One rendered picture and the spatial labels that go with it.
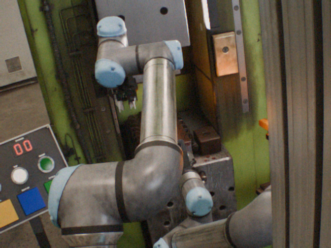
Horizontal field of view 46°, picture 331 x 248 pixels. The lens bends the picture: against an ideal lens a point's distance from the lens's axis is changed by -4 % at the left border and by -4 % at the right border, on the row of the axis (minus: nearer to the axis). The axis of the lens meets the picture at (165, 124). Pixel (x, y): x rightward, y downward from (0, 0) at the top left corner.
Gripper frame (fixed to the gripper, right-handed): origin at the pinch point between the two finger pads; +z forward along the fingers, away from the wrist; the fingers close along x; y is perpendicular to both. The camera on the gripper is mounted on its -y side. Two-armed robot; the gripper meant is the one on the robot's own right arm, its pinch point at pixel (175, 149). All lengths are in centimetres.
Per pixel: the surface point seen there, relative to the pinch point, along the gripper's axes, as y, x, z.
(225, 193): 26.5, 17.3, 3.1
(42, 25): -51, -37, 22
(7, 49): 28, -167, 512
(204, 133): 4.1, 14.8, 16.0
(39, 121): 95, -114, 337
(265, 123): -1.4, 35.6, 0.2
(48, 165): -6.9, -45.2, -3.3
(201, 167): 11.8, 8.9, 2.9
